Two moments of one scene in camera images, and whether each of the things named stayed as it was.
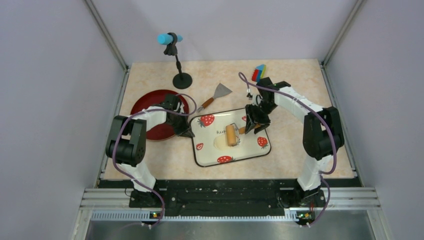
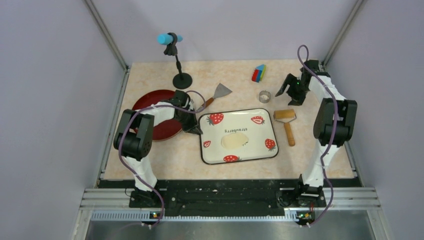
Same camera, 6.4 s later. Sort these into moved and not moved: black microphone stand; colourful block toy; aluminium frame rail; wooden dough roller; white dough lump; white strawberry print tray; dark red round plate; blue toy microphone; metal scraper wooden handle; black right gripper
Moved: black right gripper; wooden dough roller; white dough lump; white strawberry print tray
Not moved: blue toy microphone; dark red round plate; metal scraper wooden handle; colourful block toy; aluminium frame rail; black microphone stand
